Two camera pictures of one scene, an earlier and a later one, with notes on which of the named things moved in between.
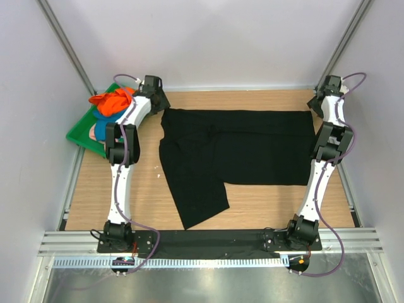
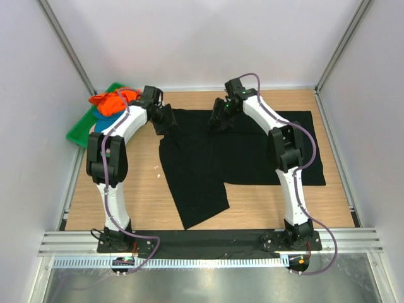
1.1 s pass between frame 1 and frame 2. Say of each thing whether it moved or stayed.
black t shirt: stayed
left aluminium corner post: stayed
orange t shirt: stayed
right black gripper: moved
